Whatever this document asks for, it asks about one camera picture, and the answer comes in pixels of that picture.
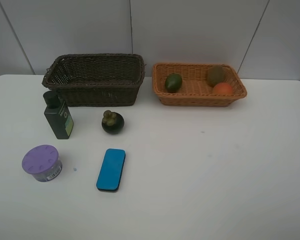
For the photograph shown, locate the orange wicker basket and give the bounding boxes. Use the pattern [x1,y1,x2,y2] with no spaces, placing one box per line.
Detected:
[152,63,247,107]

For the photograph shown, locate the brown kiwi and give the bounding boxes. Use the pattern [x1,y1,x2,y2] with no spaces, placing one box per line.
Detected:
[206,65,225,87]

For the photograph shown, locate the orange peach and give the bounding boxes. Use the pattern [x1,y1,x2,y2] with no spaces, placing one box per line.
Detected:
[212,82,234,95]

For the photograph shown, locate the dark purple mangosteen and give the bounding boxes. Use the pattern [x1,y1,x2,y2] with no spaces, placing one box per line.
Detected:
[101,110,125,135]

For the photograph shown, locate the purple-lidded round jar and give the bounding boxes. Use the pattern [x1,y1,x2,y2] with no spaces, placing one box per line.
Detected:
[21,144,63,182]

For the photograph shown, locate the blue whiteboard eraser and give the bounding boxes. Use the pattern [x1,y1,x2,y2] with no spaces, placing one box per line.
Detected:
[96,148,126,192]

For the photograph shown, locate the dark green square bottle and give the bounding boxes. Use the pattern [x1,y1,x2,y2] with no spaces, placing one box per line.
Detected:
[43,90,74,140]

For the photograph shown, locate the green lime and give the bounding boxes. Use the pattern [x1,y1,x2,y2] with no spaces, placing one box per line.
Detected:
[164,73,183,93]

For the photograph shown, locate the dark brown wicker basket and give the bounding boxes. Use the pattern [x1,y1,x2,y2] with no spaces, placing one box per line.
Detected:
[42,53,145,107]

